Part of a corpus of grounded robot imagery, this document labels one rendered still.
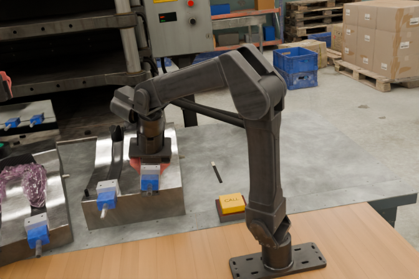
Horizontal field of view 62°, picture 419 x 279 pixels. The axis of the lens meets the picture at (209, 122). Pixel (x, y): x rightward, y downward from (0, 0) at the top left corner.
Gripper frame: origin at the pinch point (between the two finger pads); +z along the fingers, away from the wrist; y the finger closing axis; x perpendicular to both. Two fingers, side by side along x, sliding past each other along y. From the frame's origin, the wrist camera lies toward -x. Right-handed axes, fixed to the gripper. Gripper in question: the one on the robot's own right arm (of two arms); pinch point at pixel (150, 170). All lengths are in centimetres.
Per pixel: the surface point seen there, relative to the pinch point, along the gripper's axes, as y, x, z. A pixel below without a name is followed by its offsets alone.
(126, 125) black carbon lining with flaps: 8.8, -31.6, 12.1
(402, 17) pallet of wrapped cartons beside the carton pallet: -260, -274, 64
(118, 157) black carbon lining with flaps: 10.5, -17.7, 13.7
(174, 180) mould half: -6.4, -0.3, 4.1
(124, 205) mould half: 6.5, 5.0, 7.7
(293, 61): -168, -304, 142
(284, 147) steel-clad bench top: -47, -25, 15
